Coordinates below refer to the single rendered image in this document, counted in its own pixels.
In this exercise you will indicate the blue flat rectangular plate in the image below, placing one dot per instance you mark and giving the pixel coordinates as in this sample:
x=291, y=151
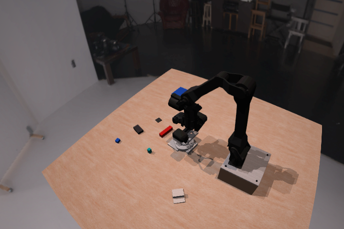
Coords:
x=180, y=91

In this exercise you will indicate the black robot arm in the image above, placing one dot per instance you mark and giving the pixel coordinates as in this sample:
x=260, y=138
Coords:
x=242, y=92

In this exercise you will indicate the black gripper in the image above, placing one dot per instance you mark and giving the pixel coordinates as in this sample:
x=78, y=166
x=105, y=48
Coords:
x=190, y=124

